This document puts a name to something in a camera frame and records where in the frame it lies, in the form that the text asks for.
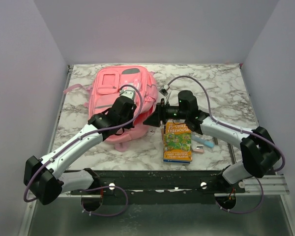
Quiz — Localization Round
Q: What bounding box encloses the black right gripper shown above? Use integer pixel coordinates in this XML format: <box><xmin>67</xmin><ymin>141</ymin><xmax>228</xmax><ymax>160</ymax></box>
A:
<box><xmin>144</xmin><ymin>99</ymin><xmax>188</xmax><ymax>127</ymax></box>

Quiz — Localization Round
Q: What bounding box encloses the orange treehouse book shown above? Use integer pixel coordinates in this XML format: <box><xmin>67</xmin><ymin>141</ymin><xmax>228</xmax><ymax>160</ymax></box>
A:
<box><xmin>163</xmin><ymin>119</ymin><xmax>193</xmax><ymax>160</ymax></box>

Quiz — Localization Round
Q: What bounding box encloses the pink student backpack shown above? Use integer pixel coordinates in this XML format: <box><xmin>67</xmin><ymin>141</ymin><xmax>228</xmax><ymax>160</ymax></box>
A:
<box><xmin>63</xmin><ymin>64</ymin><xmax>158</xmax><ymax>152</ymax></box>

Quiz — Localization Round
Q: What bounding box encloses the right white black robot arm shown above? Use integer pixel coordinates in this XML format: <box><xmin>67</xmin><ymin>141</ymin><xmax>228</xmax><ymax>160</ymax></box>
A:
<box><xmin>144</xmin><ymin>90</ymin><xmax>281</xmax><ymax>193</ymax></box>

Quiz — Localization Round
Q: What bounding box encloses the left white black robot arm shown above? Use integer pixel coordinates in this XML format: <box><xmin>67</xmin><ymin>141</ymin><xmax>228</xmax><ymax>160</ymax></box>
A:
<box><xmin>23</xmin><ymin>95</ymin><xmax>136</xmax><ymax>205</ymax></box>

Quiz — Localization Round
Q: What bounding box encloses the pink small stapler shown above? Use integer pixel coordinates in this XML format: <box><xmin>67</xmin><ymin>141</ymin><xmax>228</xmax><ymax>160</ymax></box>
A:
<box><xmin>192</xmin><ymin>145</ymin><xmax>205</xmax><ymax>154</ymax></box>

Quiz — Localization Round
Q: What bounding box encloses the black metal clamp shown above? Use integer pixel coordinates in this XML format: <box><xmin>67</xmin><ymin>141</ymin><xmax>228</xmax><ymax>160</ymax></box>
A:
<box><xmin>213</xmin><ymin>137</ymin><xmax>236</xmax><ymax>164</ymax></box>

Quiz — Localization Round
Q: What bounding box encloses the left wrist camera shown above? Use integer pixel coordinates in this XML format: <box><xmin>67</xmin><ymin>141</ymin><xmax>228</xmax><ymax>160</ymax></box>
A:
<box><xmin>120</xmin><ymin>89</ymin><xmax>136</xmax><ymax>100</ymax></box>

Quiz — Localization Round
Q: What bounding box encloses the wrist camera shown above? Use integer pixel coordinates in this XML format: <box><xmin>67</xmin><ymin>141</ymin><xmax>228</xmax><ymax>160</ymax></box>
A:
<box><xmin>159</xmin><ymin>85</ymin><xmax>172</xmax><ymax>103</ymax></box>
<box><xmin>120</xmin><ymin>89</ymin><xmax>136</xmax><ymax>100</ymax></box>

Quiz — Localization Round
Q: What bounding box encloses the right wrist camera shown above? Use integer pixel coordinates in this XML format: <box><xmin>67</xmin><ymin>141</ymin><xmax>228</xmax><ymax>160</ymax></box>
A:
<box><xmin>159</xmin><ymin>85</ymin><xmax>172</xmax><ymax>103</ymax></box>

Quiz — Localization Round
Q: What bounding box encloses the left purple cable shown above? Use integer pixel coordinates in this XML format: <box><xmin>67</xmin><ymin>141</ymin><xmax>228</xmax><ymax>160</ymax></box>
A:
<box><xmin>23</xmin><ymin>84</ymin><xmax>143</xmax><ymax>217</ymax></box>

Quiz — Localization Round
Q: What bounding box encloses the aluminium rail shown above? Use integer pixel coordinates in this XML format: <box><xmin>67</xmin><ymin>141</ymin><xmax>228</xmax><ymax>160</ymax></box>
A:
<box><xmin>63</xmin><ymin>175</ymin><xmax>289</xmax><ymax>197</ymax></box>

